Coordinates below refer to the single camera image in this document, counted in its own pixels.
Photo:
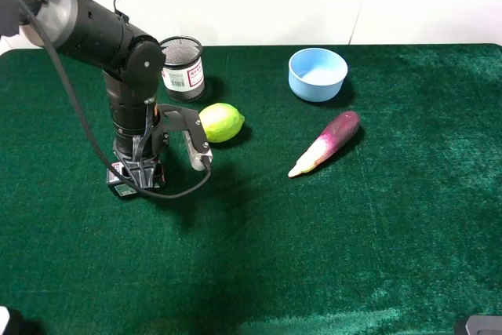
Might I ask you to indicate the green felt table cloth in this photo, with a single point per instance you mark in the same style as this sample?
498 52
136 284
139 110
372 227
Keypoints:
398 232

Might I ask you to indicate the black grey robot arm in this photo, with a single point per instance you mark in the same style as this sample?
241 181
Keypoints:
132 62

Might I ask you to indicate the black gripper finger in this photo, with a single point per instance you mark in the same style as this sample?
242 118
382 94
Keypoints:
146 174

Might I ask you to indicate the light blue bowl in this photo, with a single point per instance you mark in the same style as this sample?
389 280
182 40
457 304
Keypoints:
316 74

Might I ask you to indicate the grey object bottom right corner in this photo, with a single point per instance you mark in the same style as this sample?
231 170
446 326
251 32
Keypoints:
479 325

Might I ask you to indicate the purple white eggplant toy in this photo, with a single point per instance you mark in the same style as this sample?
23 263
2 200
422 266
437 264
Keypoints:
336 134

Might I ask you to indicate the small dark card box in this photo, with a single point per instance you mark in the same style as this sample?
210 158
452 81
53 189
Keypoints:
123 190

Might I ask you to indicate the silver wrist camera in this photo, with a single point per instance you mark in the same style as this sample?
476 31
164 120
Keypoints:
199 161

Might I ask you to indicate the green lime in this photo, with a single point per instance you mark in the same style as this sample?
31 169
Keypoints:
221 122

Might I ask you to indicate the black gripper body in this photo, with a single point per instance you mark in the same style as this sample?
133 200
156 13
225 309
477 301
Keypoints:
160 120

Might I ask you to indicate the black mesh pen holder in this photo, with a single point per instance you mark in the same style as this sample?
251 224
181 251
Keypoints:
182 73

